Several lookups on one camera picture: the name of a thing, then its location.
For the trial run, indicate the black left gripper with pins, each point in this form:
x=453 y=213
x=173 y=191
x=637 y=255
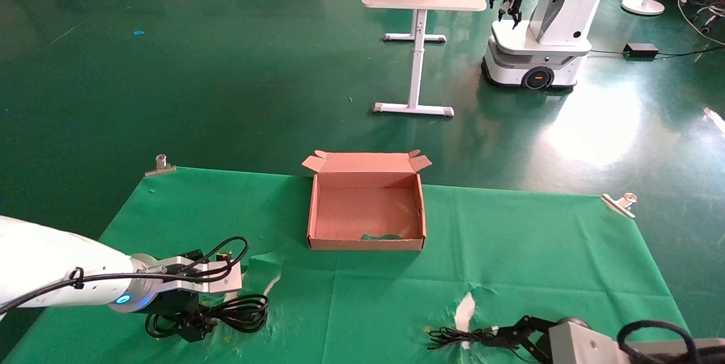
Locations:
x=170 y=307

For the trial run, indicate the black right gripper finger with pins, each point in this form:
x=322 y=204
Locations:
x=532 y=354
x=532 y=323

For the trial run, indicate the open brown cardboard box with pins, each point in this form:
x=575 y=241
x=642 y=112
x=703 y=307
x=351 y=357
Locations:
x=368 y=163

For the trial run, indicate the metal binder clip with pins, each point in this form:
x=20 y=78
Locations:
x=160 y=166
x=620 y=204

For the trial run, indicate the green tablecloth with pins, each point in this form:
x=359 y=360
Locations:
x=368 y=296

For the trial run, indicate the black power adapter brick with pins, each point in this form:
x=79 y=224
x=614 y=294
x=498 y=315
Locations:
x=641 y=50

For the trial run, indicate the white wheeled background robot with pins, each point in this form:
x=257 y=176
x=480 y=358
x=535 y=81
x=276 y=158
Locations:
x=558 y=24

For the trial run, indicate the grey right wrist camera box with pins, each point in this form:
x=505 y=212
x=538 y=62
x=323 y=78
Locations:
x=583 y=344

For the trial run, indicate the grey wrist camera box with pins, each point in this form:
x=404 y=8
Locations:
x=221 y=282
x=583 y=344

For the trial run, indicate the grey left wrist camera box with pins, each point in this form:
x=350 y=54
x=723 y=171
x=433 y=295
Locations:
x=221 y=282

